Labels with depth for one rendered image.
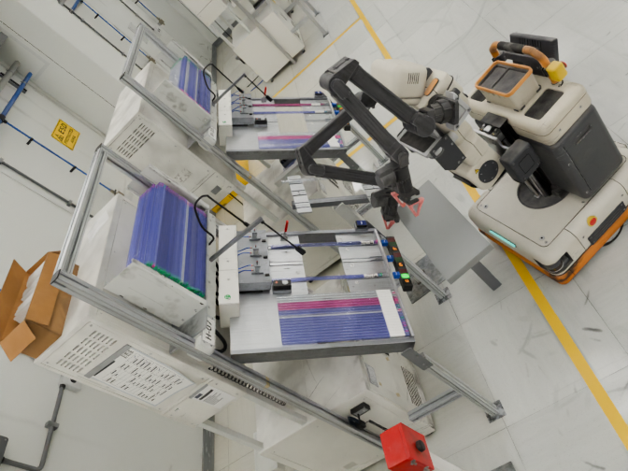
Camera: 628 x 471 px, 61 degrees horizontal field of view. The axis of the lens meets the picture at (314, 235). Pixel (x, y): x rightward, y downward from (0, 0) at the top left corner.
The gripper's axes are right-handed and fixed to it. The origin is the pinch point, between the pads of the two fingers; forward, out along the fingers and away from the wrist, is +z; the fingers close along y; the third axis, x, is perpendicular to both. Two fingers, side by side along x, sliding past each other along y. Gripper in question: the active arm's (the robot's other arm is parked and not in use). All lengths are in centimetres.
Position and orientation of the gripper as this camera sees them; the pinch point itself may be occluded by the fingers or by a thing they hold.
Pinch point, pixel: (388, 227)
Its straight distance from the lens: 248.9
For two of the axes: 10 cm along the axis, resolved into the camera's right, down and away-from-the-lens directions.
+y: 1.4, 6.5, -7.5
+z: -0.4, 7.6, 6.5
